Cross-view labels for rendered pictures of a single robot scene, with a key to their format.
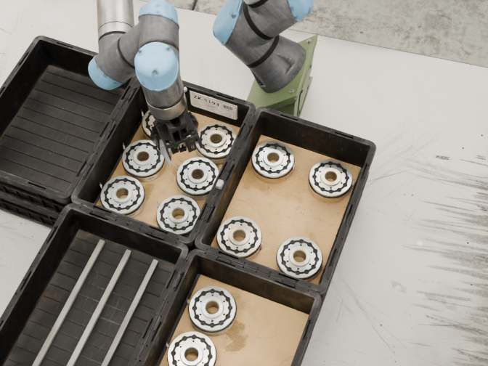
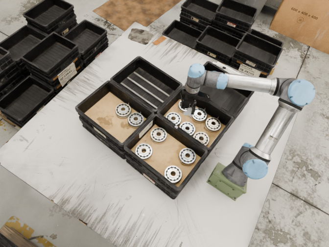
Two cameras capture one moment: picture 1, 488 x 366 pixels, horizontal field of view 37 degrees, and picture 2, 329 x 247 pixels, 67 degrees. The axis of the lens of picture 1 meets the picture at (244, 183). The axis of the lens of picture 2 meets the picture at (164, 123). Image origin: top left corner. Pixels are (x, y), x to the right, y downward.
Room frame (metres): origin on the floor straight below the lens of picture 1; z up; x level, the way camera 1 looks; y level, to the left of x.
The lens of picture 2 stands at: (0.85, -0.70, 2.23)
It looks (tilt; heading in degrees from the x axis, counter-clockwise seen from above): 59 degrees down; 99
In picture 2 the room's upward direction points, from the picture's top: 9 degrees clockwise
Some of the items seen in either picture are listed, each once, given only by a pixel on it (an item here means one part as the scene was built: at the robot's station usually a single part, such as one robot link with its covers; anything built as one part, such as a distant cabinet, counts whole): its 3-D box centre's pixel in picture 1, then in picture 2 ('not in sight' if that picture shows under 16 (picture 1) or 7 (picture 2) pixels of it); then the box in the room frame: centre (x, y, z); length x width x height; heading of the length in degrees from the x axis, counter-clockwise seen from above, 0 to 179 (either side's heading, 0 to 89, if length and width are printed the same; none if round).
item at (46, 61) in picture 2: not in sight; (57, 68); (-0.46, 0.62, 0.37); 0.40 x 0.30 x 0.45; 76
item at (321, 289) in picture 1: (288, 194); (166, 149); (0.79, -0.10, 0.92); 0.40 x 0.30 x 0.02; 159
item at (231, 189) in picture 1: (287, 205); (165, 153); (0.79, -0.10, 0.87); 0.40 x 0.30 x 0.11; 159
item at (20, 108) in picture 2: not in sight; (30, 104); (-0.55, 0.23, 0.26); 0.40 x 0.30 x 0.23; 76
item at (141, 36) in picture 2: not in sight; (140, 35); (0.25, 0.98, 0.71); 0.22 x 0.19 x 0.01; 166
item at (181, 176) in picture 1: (197, 176); (187, 128); (0.87, 0.11, 0.86); 0.10 x 0.10 x 0.01
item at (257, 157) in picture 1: (272, 159); (187, 155); (0.92, -0.07, 0.86); 0.10 x 0.10 x 0.01
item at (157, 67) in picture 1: (159, 74); (196, 75); (0.84, 0.16, 1.30); 0.09 x 0.08 x 0.11; 4
